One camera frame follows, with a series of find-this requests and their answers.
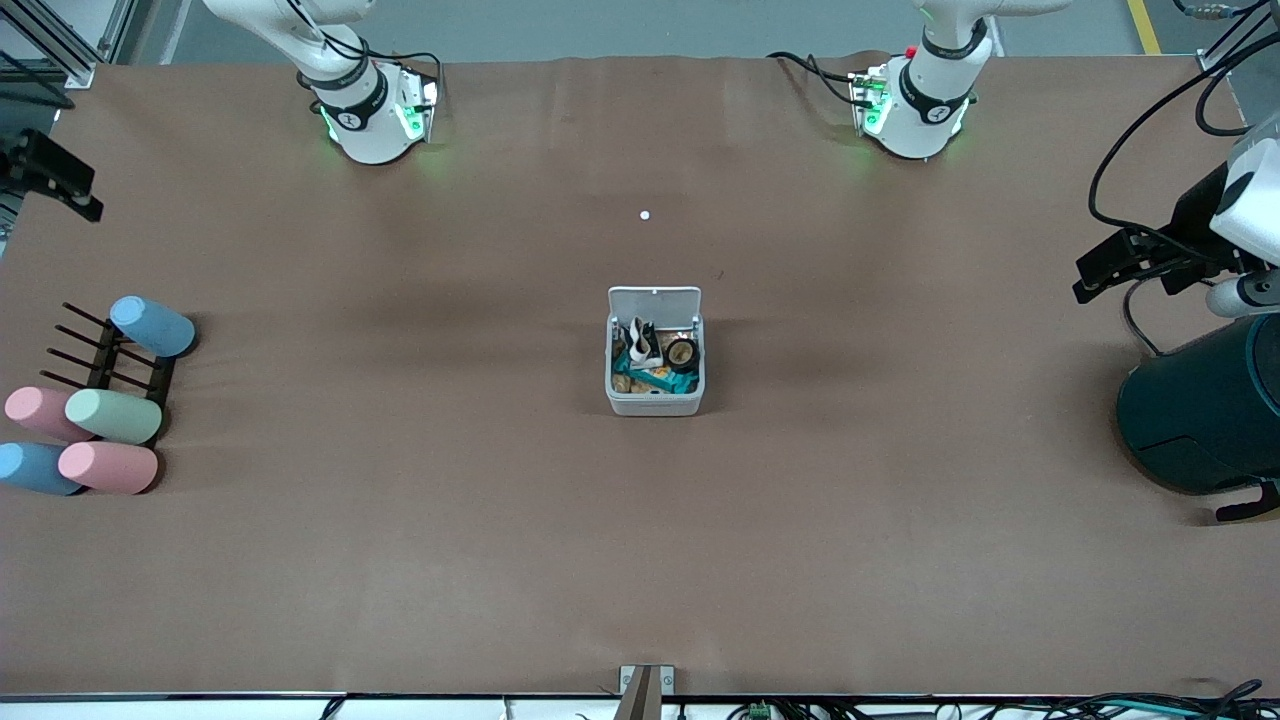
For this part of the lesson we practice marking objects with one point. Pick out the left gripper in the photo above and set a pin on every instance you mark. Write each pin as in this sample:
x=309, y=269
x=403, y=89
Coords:
x=1194, y=222

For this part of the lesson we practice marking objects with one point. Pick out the black tape roll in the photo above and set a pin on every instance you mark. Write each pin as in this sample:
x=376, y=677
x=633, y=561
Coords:
x=682, y=353

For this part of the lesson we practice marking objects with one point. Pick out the beige rubber band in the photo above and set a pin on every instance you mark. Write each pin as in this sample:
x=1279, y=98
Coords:
x=652, y=345

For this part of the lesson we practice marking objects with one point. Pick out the white square trash bin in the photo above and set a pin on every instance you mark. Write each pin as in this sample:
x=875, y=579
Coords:
x=655, y=404

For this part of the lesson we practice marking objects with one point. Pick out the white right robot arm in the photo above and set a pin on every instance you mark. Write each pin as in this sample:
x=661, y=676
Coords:
x=365, y=120

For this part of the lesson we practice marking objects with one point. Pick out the dark teal cylinder container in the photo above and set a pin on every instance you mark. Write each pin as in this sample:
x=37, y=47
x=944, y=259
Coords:
x=1205, y=405

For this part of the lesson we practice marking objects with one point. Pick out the blue plastic cup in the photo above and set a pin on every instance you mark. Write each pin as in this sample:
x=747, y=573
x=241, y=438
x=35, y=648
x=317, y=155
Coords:
x=152, y=327
x=35, y=470

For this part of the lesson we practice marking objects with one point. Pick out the black peg cup rack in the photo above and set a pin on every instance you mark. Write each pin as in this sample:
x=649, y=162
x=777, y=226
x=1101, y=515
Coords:
x=110, y=370

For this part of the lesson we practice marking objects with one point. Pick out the pink plastic cup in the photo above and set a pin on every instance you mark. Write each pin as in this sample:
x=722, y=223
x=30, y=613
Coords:
x=40, y=412
x=108, y=468

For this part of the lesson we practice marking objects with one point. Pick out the green plastic cup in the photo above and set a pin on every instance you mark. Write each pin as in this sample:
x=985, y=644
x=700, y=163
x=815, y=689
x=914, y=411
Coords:
x=115, y=417

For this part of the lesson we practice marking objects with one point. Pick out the black curved foot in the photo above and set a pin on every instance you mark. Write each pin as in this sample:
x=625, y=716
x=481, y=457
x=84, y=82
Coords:
x=1250, y=505

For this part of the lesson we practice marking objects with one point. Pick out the teal snack wrapper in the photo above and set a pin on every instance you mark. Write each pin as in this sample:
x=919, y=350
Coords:
x=678, y=384

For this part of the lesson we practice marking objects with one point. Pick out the aluminium frame profile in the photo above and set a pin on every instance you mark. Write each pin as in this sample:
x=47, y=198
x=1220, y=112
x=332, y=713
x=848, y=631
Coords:
x=1225, y=55
x=70, y=50

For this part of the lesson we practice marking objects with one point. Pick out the metal table edge bracket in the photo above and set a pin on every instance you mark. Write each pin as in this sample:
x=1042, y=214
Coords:
x=646, y=690

